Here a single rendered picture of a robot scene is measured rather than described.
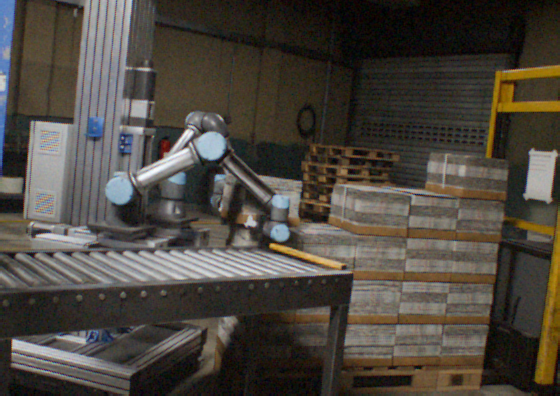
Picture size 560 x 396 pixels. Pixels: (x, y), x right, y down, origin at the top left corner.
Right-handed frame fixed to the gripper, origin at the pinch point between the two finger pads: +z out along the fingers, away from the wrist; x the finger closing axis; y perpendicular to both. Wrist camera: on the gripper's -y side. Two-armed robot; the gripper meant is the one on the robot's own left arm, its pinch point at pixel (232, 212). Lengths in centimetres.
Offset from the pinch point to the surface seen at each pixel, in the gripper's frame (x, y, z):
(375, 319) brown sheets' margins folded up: 71, -45, 41
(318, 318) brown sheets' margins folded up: 39, -45, 41
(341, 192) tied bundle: 55, 17, 15
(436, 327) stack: 108, -50, 41
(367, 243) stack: 61, -6, 40
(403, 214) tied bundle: 80, 10, 41
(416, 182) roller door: 498, 0, -636
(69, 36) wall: -84, 158, -628
